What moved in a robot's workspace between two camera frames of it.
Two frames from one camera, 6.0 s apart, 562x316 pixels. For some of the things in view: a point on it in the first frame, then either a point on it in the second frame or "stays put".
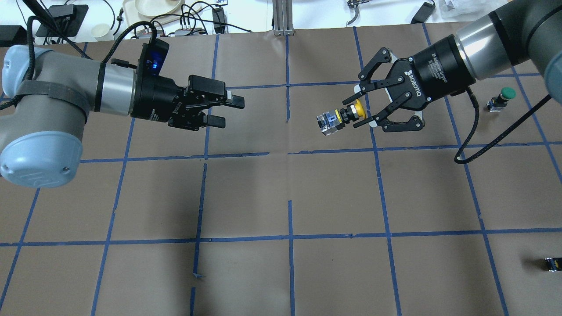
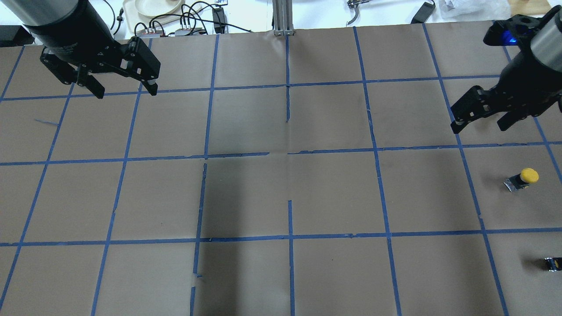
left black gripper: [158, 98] to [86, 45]
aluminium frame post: [282, 11] stays put
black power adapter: [423, 13] stays put
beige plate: [158, 8] stays put
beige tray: [134, 18] stays put
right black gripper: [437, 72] to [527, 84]
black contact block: [554, 264] stays put
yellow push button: [333, 120] to [522, 180]
